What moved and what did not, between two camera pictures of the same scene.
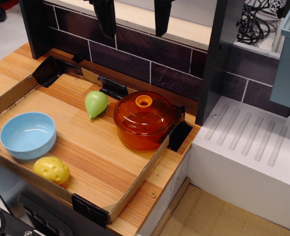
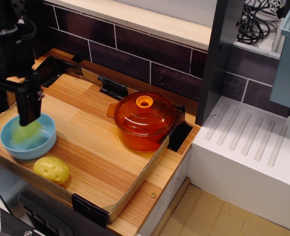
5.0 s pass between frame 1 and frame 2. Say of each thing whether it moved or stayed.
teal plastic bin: stayed
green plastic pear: moved
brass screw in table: stayed
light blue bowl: stayed
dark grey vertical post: stayed
